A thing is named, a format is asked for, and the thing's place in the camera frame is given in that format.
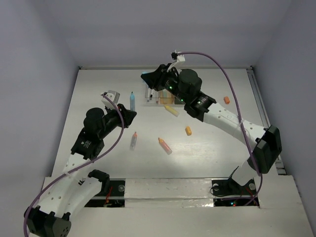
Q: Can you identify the dark grey plastic container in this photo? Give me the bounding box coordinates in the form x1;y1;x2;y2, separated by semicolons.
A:
174;98;185;105

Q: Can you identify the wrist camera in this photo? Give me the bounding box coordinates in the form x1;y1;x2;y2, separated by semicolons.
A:
167;51;186;72
101;90;120;110

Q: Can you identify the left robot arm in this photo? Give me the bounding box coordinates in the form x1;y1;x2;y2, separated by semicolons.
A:
23;104;137;237

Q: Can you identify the small orange cap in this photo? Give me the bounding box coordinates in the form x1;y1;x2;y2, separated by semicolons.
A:
224;96;230;104

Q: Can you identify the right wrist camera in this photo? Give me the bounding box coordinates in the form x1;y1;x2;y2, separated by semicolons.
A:
167;51;186;72

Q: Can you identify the orange highlighter cap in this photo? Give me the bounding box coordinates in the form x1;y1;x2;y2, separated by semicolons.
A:
185;126;192;136

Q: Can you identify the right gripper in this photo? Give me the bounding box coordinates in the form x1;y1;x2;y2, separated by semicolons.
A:
141;63;189;104

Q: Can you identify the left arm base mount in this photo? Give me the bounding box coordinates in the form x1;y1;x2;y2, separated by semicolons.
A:
84;179;125;208

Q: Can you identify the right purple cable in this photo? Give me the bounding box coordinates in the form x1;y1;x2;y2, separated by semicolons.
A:
176;51;263;207

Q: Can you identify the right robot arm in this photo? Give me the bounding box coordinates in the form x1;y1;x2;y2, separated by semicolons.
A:
141;64;282;194

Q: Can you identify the orange pink highlighter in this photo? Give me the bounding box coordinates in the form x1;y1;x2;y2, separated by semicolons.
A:
158;138;172;155

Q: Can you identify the yellow highlighter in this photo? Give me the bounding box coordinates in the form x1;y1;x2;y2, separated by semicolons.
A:
164;106;179;117

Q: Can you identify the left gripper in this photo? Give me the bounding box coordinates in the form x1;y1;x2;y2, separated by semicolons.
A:
98;103;136;139

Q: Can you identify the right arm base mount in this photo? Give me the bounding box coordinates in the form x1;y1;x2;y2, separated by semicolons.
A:
209;177;260;207

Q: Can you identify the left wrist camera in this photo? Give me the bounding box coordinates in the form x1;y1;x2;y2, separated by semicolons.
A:
101;90;120;110

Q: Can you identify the orange tip clear highlighter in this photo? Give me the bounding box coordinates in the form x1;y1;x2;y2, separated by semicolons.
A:
130;132;137;151

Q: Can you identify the clear plastic container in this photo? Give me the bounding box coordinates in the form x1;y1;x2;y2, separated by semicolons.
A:
144;84;160;106

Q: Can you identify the blue highlighter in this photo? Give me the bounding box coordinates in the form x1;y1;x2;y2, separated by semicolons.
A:
130;91;136;112

